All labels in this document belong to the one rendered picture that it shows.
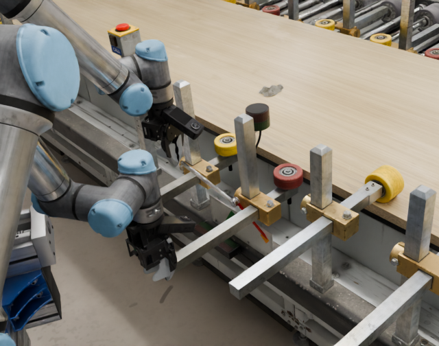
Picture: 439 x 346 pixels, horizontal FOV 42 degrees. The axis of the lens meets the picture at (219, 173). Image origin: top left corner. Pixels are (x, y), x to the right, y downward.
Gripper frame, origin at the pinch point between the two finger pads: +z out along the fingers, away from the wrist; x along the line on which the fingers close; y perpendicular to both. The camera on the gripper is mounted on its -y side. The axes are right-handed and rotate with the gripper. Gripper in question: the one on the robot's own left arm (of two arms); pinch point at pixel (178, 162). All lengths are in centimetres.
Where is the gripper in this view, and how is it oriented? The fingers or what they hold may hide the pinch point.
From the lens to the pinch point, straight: 162.6
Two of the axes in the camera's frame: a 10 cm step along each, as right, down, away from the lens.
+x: -4.9, 5.4, -6.8
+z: 1.1, 8.2, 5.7
